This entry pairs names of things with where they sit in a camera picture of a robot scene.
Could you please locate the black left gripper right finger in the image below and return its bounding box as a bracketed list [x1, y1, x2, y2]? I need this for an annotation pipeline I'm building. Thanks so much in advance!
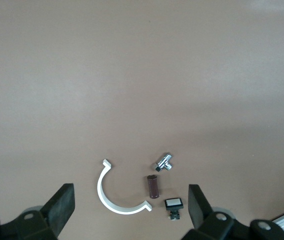
[179, 184, 284, 240]

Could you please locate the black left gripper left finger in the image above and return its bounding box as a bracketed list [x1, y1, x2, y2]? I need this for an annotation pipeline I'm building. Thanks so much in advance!
[0, 183, 76, 240]

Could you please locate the brown cylindrical capacitor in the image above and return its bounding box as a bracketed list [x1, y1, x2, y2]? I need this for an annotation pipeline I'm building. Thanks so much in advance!
[145, 174, 161, 200]

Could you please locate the chrome tee pipe fitting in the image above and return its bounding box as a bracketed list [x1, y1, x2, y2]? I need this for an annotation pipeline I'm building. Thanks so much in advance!
[153, 151, 174, 174]

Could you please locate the black square switch white cap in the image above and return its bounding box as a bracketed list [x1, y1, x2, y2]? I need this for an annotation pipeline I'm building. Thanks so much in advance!
[163, 197, 185, 222]

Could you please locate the white half ring clamp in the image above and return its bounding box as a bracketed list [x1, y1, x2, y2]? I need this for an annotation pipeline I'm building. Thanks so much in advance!
[96, 158, 153, 215]

